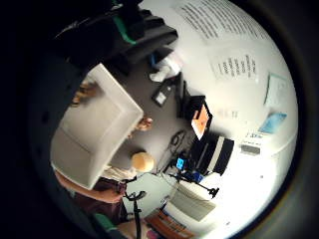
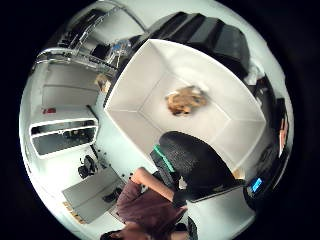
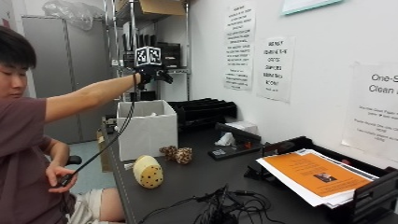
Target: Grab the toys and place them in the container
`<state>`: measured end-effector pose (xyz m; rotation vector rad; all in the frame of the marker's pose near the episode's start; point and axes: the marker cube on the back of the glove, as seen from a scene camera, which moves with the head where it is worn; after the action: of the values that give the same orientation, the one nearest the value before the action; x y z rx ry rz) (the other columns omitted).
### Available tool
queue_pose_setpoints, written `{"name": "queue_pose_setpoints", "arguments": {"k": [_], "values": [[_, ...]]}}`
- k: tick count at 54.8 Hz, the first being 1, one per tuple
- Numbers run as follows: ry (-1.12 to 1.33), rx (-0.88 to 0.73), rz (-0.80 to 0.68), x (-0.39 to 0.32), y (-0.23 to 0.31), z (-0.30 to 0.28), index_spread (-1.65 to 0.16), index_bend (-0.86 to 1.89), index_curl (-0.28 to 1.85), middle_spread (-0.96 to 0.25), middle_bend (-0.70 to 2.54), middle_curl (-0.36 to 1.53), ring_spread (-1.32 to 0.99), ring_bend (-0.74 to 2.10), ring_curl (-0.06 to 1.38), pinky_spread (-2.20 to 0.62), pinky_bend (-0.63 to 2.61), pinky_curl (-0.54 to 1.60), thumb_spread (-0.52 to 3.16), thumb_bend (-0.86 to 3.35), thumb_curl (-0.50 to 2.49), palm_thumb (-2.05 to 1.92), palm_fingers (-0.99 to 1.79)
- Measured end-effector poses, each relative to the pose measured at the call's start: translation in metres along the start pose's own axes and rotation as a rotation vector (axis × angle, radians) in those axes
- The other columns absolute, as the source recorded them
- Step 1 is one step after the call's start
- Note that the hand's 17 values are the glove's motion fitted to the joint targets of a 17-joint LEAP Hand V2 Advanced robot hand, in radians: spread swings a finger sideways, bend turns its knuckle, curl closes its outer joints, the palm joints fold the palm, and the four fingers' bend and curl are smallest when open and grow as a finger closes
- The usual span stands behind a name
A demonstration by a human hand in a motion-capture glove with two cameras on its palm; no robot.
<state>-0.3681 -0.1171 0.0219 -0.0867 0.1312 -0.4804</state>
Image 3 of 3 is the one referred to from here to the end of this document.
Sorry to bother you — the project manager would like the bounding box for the black glove cable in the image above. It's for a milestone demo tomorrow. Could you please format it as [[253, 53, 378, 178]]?
[[55, 73, 140, 189]]

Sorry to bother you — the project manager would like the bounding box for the black device on shelf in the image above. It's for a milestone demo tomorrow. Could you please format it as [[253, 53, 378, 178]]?
[[159, 41, 183, 70]]

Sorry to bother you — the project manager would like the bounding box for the white marker cube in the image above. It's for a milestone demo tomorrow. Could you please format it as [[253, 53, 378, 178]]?
[[135, 46, 163, 68]]

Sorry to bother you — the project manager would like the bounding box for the black chair armrest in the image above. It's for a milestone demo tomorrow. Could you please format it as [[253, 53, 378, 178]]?
[[65, 155, 84, 166]]

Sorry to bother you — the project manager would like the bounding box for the black file organizer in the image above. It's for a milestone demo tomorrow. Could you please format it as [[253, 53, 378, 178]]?
[[167, 97, 238, 131]]

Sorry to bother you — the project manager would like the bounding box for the the person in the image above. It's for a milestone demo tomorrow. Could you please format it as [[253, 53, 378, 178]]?
[[0, 26, 141, 224]]

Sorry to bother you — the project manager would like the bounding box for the white fabric storage box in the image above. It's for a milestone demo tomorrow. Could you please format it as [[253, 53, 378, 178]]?
[[115, 99, 180, 162]]

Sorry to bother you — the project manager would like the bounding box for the yellow cheese soft toy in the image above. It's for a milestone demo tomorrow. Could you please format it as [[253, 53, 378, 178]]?
[[132, 154, 164, 189]]

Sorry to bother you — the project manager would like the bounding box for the tall white text poster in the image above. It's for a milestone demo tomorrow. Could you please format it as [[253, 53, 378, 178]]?
[[222, 2, 257, 92]]

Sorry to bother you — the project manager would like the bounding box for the cardboard box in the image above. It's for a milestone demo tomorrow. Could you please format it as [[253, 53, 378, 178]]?
[[115, 0, 186, 21]]

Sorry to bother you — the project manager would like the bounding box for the small white box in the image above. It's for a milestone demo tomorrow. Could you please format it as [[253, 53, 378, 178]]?
[[225, 120, 260, 135]]

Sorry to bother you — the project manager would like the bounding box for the spotted brown soft toy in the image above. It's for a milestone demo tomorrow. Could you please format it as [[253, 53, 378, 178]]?
[[159, 145, 194, 165]]

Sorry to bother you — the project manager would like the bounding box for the crumpled white paper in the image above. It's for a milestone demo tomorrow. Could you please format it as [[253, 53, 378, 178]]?
[[214, 132, 237, 147]]

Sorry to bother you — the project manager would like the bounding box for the grey metal cabinet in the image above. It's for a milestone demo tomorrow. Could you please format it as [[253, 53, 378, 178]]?
[[21, 15, 121, 145]]

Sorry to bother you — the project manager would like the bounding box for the white notice with large text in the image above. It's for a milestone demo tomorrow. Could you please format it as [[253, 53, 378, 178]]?
[[256, 35, 297, 104]]

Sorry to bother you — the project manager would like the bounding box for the black desk hole punch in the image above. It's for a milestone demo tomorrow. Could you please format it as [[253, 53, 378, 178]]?
[[206, 121, 264, 161]]

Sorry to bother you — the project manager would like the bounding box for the clear plastic bag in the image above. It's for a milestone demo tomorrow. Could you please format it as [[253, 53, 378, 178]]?
[[41, 0, 105, 31]]

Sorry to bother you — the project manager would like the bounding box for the paper stack with orange sheet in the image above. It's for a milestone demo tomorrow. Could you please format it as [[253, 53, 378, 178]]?
[[256, 148, 380, 209]]

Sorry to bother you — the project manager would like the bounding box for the black paper tray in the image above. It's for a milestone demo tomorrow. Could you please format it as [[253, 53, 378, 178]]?
[[242, 135, 398, 224]]

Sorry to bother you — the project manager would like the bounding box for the metal wire shelf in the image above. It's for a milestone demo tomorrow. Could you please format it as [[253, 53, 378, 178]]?
[[103, 0, 193, 103]]

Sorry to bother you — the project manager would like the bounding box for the tangle of black cables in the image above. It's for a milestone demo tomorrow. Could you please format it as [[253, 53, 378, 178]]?
[[137, 184, 289, 224]]

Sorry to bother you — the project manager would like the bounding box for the teal framed wall sheet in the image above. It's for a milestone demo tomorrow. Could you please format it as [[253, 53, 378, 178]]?
[[281, 0, 346, 16]]

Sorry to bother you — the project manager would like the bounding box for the large white wall notice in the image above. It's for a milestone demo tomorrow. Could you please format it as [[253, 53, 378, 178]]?
[[341, 61, 398, 163]]

